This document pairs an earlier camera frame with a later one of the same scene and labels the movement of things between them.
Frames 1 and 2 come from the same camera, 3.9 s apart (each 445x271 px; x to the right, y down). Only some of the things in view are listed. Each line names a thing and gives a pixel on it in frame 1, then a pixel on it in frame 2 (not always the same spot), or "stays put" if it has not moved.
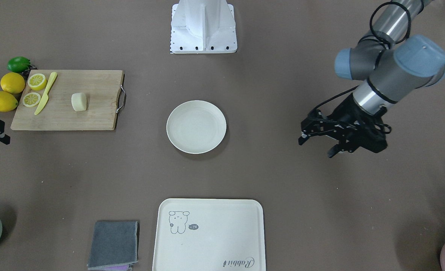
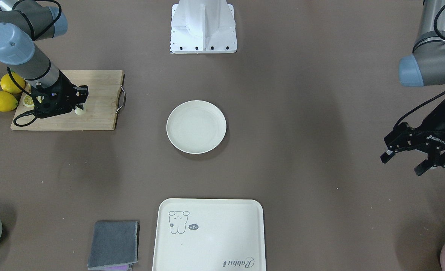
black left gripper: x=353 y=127 → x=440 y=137
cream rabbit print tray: x=209 y=235 stays put
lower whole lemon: x=1 y=101 stays put
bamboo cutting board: x=101 y=87 stays put
